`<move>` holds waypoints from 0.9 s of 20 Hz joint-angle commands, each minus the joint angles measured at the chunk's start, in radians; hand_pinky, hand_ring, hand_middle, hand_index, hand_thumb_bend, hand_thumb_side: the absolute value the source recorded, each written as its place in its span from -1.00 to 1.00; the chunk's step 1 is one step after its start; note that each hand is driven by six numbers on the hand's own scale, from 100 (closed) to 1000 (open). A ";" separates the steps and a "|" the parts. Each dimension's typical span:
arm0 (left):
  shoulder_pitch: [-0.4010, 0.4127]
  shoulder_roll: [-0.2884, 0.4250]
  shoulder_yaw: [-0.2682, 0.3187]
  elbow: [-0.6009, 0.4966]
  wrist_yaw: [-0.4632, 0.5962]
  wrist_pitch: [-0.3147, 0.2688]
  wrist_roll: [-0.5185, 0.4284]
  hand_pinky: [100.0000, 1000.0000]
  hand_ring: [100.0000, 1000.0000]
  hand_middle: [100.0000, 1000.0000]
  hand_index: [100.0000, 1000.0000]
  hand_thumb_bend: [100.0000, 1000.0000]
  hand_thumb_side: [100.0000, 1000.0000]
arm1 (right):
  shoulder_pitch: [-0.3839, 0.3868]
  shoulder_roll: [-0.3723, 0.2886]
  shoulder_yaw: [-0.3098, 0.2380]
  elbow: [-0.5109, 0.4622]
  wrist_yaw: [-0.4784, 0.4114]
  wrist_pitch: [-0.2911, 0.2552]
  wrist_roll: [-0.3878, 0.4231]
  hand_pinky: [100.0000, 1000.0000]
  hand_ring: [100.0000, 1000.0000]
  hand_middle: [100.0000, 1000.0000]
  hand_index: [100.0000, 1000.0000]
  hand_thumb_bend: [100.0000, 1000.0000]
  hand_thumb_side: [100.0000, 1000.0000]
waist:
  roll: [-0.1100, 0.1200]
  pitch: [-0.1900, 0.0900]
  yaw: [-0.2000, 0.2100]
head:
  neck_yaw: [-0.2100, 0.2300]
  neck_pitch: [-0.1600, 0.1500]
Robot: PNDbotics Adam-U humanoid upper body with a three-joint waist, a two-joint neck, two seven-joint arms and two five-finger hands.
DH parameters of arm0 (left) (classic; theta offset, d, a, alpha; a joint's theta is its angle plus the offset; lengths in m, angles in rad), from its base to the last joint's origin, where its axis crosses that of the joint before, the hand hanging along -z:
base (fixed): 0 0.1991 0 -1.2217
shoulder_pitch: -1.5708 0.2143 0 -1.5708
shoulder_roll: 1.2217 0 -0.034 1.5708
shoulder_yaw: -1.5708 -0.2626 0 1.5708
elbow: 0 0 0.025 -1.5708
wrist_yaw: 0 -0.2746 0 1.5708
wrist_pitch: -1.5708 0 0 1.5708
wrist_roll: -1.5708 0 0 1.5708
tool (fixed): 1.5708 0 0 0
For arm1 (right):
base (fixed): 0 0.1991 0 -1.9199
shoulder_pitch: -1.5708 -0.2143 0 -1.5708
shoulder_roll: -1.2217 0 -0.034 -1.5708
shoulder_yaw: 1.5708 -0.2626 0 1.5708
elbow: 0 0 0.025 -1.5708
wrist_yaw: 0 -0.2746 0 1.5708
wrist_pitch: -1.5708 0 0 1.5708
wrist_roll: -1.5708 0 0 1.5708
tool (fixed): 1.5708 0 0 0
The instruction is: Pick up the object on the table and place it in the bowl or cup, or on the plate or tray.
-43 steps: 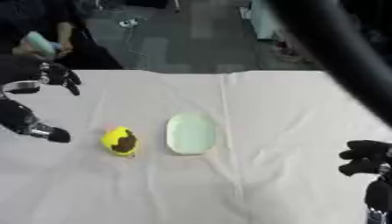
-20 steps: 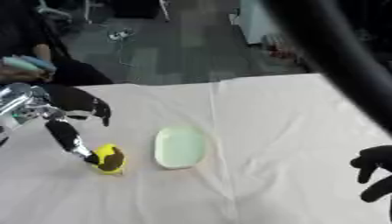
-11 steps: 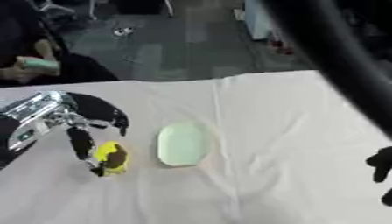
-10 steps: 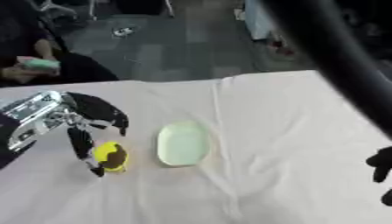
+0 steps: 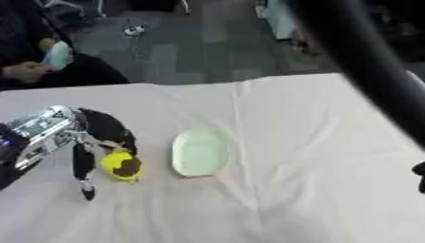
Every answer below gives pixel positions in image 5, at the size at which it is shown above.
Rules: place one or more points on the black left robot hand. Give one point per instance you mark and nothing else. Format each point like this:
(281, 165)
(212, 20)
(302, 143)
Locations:
(105, 126)

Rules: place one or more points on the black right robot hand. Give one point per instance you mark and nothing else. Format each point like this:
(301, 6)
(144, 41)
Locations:
(420, 175)

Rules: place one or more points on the yellow round toy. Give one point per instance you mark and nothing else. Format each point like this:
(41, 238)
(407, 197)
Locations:
(116, 163)

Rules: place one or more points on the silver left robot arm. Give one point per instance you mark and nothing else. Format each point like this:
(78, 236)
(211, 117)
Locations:
(39, 133)

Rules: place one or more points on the pale teal box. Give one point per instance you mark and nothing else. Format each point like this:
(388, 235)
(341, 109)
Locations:
(278, 17)

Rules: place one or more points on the person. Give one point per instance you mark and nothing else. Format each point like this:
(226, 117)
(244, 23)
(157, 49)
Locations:
(66, 72)

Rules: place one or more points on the pale blue handheld object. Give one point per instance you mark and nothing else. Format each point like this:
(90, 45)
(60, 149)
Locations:
(58, 55)

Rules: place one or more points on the person's hand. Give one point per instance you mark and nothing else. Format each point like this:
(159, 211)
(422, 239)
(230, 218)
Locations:
(25, 71)

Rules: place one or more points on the pale green plate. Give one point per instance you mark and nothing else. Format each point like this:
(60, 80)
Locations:
(200, 153)

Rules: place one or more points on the small white floor device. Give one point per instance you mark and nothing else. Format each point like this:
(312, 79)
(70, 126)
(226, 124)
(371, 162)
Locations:
(134, 30)

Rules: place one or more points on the thick black diagonal pole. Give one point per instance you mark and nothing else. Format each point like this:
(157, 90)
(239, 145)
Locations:
(365, 60)

